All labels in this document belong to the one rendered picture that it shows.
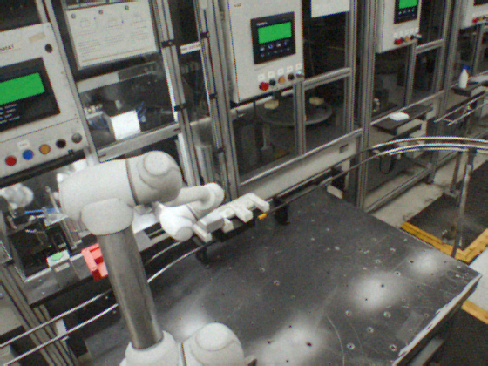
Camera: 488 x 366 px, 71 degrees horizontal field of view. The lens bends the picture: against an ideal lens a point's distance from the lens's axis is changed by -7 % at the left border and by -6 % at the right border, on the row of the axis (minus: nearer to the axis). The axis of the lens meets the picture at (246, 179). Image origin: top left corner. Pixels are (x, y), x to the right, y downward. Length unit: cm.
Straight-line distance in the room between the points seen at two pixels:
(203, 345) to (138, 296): 25
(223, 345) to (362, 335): 58
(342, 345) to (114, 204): 96
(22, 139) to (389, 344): 151
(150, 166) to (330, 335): 94
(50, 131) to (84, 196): 51
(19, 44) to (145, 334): 99
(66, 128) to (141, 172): 57
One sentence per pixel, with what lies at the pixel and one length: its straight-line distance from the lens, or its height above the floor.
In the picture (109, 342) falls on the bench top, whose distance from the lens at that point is 164.
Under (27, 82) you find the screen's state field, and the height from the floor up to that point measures 166.
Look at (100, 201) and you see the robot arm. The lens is 98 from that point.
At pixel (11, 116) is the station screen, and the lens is 140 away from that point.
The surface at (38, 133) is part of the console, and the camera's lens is 145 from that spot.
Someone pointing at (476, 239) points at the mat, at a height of 1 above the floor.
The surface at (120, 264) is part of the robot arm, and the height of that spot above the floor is 125.
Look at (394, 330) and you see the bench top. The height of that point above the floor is 68.
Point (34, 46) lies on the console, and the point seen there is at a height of 177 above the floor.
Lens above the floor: 190
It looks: 31 degrees down
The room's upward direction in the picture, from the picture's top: 6 degrees counter-clockwise
